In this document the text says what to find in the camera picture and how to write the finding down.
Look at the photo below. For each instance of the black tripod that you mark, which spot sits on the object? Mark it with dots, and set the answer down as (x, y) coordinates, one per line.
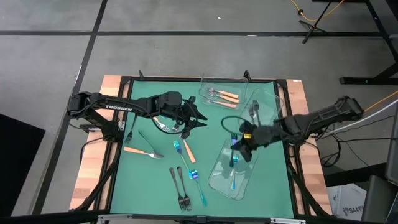
(312, 27)

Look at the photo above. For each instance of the white cardboard box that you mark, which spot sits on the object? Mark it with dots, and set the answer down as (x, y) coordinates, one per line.
(348, 202)

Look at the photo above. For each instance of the dark grey chair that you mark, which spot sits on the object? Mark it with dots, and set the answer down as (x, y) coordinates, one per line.
(379, 199)

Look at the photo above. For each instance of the green table mat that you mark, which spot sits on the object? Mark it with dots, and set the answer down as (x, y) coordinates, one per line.
(149, 193)

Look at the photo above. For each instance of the black floor stand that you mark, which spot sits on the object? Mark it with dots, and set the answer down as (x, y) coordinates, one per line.
(367, 81)

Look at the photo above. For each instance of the clear plastic bin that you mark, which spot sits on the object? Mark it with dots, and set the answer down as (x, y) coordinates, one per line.
(224, 186)
(239, 85)
(270, 99)

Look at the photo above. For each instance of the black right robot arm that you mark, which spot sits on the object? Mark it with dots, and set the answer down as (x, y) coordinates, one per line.
(311, 123)

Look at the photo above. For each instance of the black table frame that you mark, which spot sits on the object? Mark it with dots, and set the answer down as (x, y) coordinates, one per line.
(281, 84)

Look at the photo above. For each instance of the black rig crossbar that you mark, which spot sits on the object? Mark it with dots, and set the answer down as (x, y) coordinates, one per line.
(62, 217)

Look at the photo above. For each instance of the black floor mat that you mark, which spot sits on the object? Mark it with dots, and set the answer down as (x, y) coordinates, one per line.
(18, 165)

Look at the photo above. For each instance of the yellow tag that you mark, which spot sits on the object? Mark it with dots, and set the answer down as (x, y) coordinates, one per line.
(247, 136)

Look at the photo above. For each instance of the black stand foot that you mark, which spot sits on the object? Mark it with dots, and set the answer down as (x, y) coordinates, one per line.
(354, 175)

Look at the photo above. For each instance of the black rig strut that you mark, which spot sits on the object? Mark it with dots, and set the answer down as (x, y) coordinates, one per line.
(306, 193)
(102, 183)

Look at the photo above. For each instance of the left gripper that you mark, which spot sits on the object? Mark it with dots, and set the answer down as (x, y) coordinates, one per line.
(183, 115)

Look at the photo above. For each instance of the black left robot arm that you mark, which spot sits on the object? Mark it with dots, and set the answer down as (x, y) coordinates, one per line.
(118, 107)

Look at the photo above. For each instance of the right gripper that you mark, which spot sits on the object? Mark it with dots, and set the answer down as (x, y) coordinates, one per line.
(258, 135)

